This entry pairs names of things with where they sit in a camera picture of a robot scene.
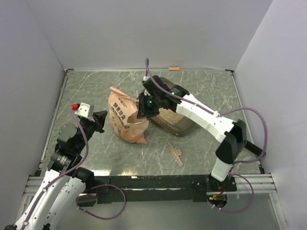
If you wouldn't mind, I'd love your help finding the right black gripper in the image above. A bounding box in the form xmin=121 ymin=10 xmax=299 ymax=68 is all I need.
xmin=137 ymin=92 xmax=162 ymax=119

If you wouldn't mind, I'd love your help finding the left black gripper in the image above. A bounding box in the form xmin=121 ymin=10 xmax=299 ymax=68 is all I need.
xmin=75 ymin=110 xmax=108 ymax=152

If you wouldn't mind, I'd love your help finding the orange cat litter bag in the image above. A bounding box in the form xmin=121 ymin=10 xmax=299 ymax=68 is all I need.
xmin=108 ymin=87 xmax=149 ymax=144

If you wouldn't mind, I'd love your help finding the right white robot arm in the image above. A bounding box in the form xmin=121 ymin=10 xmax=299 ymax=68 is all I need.
xmin=137 ymin=75 xmax=248 ymax=191

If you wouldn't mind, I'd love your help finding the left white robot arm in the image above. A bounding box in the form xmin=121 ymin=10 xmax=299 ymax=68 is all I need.
xmin=5 ymin=110 xmax=107 ymax=230

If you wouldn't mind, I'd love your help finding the beige cat litter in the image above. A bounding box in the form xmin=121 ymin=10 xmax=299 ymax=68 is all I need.
xmin=159 ymin=108 xmax=184 ymax=125

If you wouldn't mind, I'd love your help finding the grey translucent litter box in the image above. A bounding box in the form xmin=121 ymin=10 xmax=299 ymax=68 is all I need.
xmin=136 ymin=75 xmax=196 ymax=136

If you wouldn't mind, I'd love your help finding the orange tape piece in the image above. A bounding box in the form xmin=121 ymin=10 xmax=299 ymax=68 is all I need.
xmin=168 ymin=67 xmax=180 ymax=71

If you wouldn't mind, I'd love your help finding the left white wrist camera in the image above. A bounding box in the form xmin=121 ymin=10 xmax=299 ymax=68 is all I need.
xmin=71 ymin=103 xmax=94 ymax=121

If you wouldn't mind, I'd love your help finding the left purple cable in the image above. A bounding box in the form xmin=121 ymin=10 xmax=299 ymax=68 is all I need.
xmin=14 ymin=105 xmax=127 ymax=230

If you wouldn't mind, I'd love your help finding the purple cable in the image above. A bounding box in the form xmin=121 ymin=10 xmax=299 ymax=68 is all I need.
xmin=144 ymin=57 xmax=268 ymax=213
xmin=14 ymin=105 xmax=127 ymax=230

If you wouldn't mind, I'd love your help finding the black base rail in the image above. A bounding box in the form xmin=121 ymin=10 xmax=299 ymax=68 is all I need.
xmin=90 ymin=175 xmax=237 ymax=204

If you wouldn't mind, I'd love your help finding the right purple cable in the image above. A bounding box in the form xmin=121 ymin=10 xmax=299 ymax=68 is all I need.
xmin=144 ymin=57 xmax=268 ymax=213

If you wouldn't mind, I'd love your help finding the aluminium frame rail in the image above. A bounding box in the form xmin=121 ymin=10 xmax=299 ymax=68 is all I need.
xmin=23 ymin=174 xmax=277 ymax=197

